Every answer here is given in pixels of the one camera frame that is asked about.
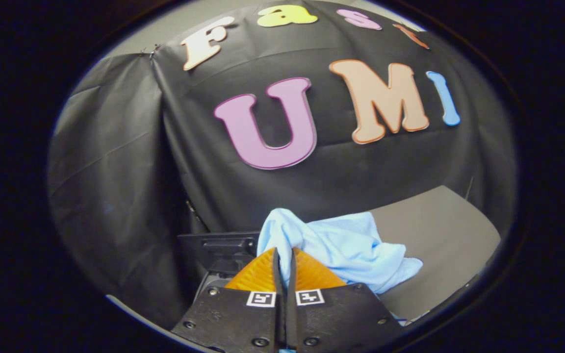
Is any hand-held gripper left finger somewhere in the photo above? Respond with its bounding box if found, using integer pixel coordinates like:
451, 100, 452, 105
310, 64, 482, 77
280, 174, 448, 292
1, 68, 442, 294
171, 248, 285, 353

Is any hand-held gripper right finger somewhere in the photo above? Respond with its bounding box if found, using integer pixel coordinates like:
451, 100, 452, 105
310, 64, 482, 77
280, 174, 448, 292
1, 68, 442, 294
285, 248, 403, 352

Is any light blue garment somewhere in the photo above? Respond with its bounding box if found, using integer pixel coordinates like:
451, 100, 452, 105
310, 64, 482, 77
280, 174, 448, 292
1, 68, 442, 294
257, 208, 424, 295

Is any black backdrop cloth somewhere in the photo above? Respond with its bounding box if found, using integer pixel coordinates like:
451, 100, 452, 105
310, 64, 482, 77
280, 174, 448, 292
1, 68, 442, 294
47, 0, 518, 330

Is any beige cabinet with dark frame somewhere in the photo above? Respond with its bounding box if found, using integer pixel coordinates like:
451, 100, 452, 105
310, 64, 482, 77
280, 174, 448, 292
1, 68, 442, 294
368, 185, 502, 325

